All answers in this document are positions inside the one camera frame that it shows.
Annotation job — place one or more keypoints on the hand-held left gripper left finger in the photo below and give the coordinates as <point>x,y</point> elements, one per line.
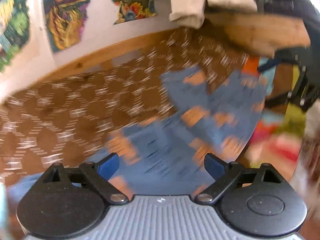
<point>108,166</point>

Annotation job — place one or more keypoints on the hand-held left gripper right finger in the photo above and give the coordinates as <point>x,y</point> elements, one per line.
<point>214,166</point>

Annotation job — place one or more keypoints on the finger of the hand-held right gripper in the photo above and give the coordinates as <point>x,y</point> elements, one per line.
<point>278,100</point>
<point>275,63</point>

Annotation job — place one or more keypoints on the blue pants with orange print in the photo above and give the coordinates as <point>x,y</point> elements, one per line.
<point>170,140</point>

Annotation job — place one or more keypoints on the dark cloth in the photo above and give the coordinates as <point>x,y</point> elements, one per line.
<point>287,2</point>

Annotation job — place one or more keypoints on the brown patterned blanket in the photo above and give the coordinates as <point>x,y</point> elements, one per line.
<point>75,110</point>

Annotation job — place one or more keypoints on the red and white patterned cloth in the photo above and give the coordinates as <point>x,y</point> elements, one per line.
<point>308,160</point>

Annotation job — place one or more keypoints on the beige hanging cloth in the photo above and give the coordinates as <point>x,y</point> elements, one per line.
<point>190,2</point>

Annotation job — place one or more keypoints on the wooden bed frame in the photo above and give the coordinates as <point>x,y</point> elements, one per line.
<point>252,33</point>

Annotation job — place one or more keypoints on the colourful floral wall poster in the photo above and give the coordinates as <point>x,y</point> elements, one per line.
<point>133,3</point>

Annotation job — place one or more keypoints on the yellow and purple wall poster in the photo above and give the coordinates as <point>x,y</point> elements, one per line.
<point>63,12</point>

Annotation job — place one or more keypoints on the green wall poster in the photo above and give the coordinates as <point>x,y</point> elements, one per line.
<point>13,30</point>

